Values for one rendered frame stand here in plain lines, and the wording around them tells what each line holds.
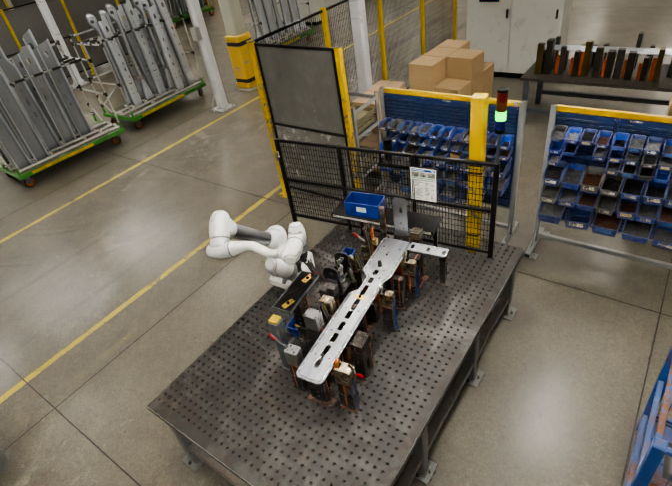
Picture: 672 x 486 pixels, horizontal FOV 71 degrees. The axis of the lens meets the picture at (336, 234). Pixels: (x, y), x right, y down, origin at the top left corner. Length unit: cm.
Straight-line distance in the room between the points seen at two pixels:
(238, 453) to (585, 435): 233
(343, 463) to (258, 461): 49
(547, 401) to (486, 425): 50
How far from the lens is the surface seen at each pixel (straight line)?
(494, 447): 372
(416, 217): 381
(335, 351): 291
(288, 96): 551
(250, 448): 304
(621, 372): 429
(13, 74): 930
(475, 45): 956
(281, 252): 280
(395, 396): 305
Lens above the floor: 324
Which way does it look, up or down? 36 degrees down
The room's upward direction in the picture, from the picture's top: 10 degrees counter-clockwise
